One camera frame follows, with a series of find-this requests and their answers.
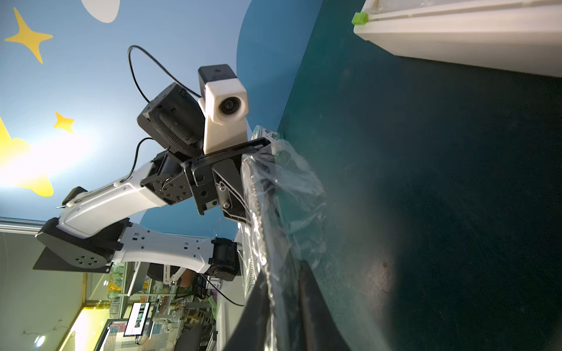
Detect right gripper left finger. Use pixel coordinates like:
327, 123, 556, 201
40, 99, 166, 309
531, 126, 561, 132
223, 271, 271, 351

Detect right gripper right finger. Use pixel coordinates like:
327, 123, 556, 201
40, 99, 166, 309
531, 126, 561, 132
299, 260, 350, 351

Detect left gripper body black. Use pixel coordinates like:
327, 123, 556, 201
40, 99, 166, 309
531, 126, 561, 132
184, 137, 270, 223

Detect clear plastic wrap sheet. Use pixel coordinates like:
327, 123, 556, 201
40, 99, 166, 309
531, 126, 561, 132
238, 126, 326, 350

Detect cream plastic wrap dispenser box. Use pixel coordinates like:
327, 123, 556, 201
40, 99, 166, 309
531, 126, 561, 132
352, 1, 561, 78

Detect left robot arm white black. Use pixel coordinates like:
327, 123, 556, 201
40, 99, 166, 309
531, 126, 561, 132
35, 78, 269, 281

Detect computer monitor in background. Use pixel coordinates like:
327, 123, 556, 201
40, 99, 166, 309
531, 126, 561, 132
124, 302, 151, 337

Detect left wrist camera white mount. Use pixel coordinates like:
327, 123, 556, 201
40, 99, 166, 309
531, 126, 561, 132
198, 64, 250, 154

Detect aluminium rail frame front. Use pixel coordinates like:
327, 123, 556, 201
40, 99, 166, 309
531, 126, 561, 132
0, 217, 45, 235

